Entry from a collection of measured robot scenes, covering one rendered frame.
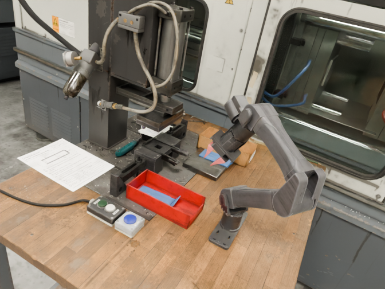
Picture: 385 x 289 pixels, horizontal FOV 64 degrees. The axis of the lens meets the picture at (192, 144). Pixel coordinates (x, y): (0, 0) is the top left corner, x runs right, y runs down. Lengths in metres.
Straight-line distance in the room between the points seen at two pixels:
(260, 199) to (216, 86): 1.00
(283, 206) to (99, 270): 0.51
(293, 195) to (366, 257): 1.22
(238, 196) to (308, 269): 1.20
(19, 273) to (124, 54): 1.42
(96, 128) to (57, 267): 0.63
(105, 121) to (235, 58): 0.77
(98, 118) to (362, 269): 1.56
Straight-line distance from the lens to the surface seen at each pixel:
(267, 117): 0.84
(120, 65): 1.19
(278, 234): 1.15
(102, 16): 1.21
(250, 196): 0.93
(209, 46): 1.76
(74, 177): 1.23
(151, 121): 1.12
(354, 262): 1.98
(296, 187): 0.75
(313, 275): 2.11
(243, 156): 1.39
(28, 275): 2.10
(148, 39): 1.10
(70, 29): 2.46
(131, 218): 1.01
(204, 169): 1.30
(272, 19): 1.57
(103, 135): 1.36
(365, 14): 1.50
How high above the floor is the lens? 1.65
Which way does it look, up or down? 30 degrees down
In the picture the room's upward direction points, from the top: 11 degrees clockwise
